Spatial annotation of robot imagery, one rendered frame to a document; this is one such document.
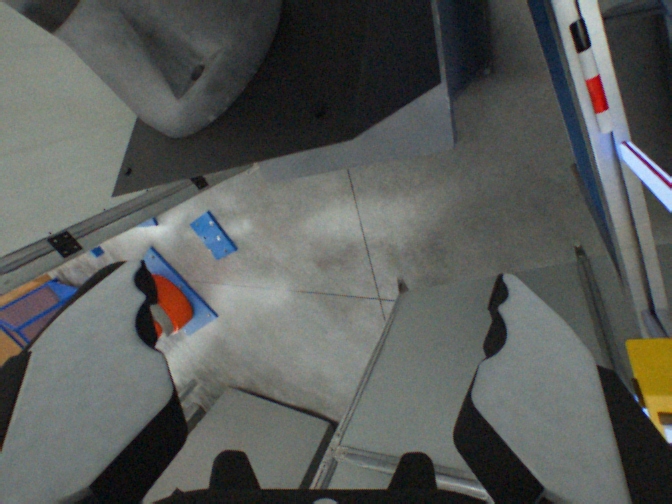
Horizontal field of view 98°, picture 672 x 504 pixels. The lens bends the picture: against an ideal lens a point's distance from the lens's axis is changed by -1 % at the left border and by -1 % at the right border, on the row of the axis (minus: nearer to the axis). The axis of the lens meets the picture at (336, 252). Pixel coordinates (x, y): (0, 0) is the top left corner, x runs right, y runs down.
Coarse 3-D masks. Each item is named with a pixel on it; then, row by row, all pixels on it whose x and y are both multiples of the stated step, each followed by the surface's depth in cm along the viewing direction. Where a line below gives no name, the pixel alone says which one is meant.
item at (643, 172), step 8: (624, 152) 37; (632, 160) 35; (632, 168) 36; (640, 168) 33; (640, 176) 34; (648, 176) 31; (648, 184) 32; (656, 184) 29; (656, 192) 30; (664, 192) 27; (664, 200) 28
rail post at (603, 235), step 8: (576, 168) 108; (576, 176) 103; (576, 184) 106; (584, 192) 92; (584, 200) 90; (592, 208) 83; (592, 216) 80; (600, 224) 76; (600, 232) 73; (608, 240) 70; (608, 248) 68; (608, 256) 69; (616, 264) 63; (616, 272) 61; (624, 288) 57
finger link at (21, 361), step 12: (12, 360) 6; (24, 360) 6; (0, 372) 6; (12, 372) 6; (24, 372) 6; (0, 384) 6; (12, 384) 6; (0, 396) 6; (12, 396) 6; (0, 408) 5; (12, 408) 5; (0, 420) 5; (0, 432) 5; (0, 444) 5
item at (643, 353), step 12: (636, 348) 38; (648, 348) 37; (660, 348) 37; (636, 360) 37; (648, 360) 36; (660, 360) 36; (636, 372) 36; (648, 372) 35; (660, 372) 35; (648, 384) 34; (660, 384) 34; (648, 396) 33; (660, 396) 33; (648, 408) 34; (660, 408) 33; (660, 432) 35
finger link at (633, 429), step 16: (608, 384) 7; (624, 384) 7; (608, 400) 6; (624, 400) 6; (624, 416) 6; (640, 416) 6; (624, 432) 6; (640, 432) 6; (656, 432) 6; (624, 448) 5; (640, 448) 5; (656, 448) 5; (624, 464) 5; (640, 464) 5; (656, 464) 5; (640, 480) 5; (656, 480) 5; (640, 496) 5; (656, 496) 5
